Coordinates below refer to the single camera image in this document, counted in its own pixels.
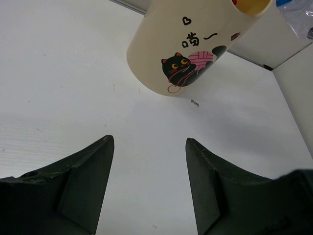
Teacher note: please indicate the light-blue label bottle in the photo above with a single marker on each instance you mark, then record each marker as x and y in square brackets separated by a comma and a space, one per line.
[298, 14]

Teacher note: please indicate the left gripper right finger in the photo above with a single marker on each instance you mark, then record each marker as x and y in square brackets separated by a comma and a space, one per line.
[229, 200]

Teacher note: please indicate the cream panda-ear bin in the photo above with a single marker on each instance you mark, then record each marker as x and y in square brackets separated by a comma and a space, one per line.
[178, 40]

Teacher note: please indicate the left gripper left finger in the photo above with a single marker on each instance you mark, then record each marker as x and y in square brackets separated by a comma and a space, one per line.
[62, 198]

